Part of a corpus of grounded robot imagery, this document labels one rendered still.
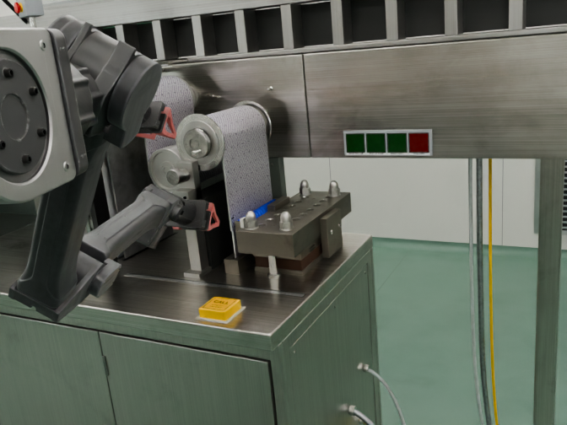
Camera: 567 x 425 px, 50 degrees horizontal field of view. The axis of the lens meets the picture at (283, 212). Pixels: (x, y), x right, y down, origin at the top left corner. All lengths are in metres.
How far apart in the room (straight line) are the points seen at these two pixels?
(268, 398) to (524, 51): 1.01
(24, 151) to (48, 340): 1.34
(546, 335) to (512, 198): 2.20
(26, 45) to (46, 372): 1.44
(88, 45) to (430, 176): 3.65
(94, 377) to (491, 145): 1.20
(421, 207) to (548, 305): 2.39
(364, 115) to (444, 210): 2.54
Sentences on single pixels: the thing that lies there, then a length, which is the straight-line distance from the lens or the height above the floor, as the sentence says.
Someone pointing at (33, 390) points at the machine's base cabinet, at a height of 0.58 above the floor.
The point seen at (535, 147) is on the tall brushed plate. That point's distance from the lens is 1.63.
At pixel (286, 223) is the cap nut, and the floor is 1.05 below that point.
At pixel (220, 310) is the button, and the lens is 1.35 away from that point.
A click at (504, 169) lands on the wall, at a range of 4.06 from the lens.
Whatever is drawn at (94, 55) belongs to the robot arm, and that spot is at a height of 1.49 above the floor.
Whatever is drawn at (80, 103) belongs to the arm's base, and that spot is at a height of 1.45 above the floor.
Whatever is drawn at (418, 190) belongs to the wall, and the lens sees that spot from 4.20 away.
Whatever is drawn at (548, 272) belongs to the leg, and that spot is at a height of 0.77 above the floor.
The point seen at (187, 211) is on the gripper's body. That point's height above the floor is 1.13.
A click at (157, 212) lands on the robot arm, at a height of 1.19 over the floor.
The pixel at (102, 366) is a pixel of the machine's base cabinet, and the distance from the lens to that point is 1.68.
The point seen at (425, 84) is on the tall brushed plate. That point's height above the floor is 1.34.
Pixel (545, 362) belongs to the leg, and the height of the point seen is 0.49.
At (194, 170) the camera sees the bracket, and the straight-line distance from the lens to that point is 1.56.
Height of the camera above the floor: 1.49
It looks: 16 degrees down
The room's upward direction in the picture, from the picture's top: 5 degrees counter-clockwise
